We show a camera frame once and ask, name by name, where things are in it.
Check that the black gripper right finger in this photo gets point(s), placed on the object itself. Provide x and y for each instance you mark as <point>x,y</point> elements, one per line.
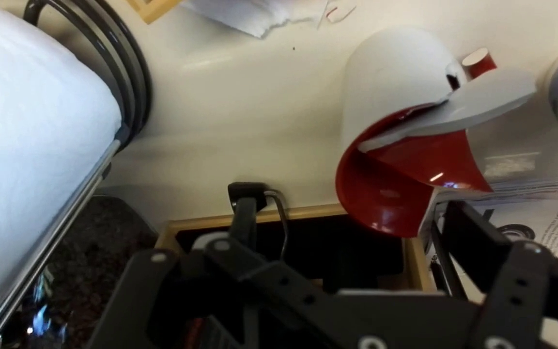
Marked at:
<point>524,291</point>

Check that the broken white red mug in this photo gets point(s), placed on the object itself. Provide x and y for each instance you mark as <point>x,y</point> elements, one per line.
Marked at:
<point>396,70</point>

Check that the printed paper leaflet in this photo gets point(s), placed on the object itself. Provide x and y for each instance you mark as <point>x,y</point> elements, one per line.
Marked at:
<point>551,220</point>

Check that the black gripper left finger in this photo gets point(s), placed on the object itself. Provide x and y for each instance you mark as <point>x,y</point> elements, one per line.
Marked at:
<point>164,297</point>

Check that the small red mug shard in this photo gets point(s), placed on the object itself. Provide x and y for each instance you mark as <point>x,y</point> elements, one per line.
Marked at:
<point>479,63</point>

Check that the crumpled white napkin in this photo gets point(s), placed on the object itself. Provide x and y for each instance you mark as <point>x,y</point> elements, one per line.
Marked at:
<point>253,16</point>

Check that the wooden shelf stand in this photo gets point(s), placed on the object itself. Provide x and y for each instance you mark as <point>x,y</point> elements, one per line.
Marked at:
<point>183,226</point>

